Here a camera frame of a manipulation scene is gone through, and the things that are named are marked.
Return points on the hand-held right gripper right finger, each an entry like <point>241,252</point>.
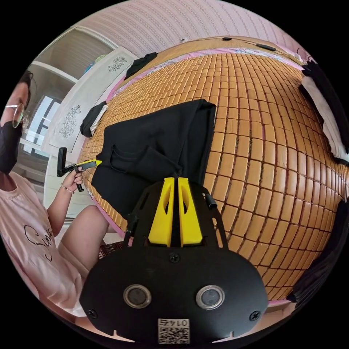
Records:
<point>192,226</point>

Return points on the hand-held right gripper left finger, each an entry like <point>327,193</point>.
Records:
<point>159,218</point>

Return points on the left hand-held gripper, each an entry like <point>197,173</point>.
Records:
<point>79,182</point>

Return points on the black short sleeve shirt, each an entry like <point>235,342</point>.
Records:
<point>152,141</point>

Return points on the person's left forearm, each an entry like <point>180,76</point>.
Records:
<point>58,210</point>

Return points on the person's left hand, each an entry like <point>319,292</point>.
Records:
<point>72,180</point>

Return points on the black and white folded garment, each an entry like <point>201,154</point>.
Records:
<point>91,122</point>

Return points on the window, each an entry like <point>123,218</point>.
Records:
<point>45,117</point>

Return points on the white cupboard with floral print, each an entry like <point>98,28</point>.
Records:
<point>90,90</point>

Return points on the person's body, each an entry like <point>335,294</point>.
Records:
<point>24,218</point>

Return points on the small black garment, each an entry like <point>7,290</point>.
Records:
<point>139,64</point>

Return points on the dark ribbed garment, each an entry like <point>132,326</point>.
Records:
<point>324,259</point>

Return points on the pile of clothes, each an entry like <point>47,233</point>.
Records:
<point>327,114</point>

